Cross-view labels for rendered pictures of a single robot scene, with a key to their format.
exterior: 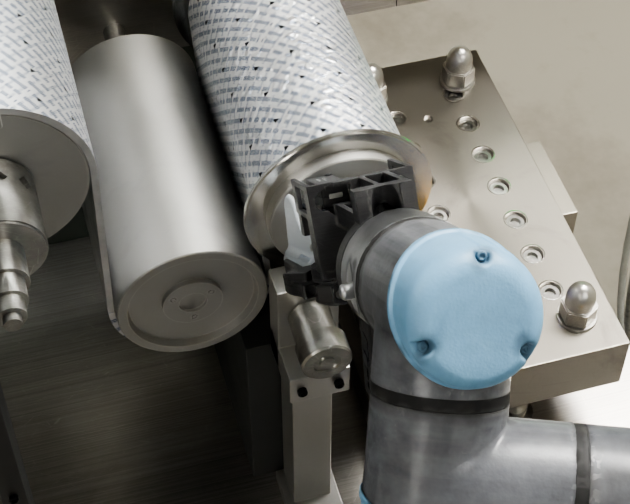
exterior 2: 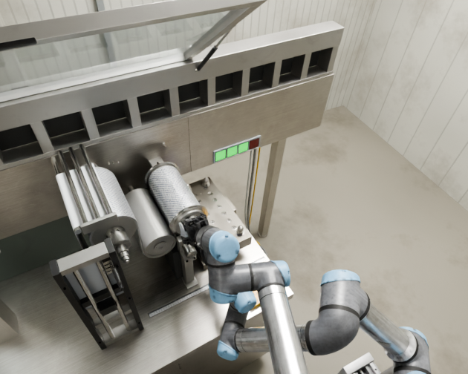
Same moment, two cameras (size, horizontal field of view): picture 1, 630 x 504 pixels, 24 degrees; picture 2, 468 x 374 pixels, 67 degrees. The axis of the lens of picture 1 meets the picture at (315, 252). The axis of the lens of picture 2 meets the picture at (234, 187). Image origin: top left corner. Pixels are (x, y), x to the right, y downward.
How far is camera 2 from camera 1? 0.21 m
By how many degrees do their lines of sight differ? 11
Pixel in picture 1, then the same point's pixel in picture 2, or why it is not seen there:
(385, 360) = (210, 259)
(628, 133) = (240, 180)
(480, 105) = (212, 188)
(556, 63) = (221, 166)
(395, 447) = (215, 275)
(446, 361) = (223, 257)
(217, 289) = (166, 243)
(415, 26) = not seen: hidden behind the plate
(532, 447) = (241, 270)
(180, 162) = (153, 217)
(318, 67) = (180, 193)
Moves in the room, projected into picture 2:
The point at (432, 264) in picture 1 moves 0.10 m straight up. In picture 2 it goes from (217, 240) to (218, 215)
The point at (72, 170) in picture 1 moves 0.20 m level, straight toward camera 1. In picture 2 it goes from (132, 225) to (153, 276)
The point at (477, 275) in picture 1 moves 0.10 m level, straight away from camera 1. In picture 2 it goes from (226, 240) to (223, 210)
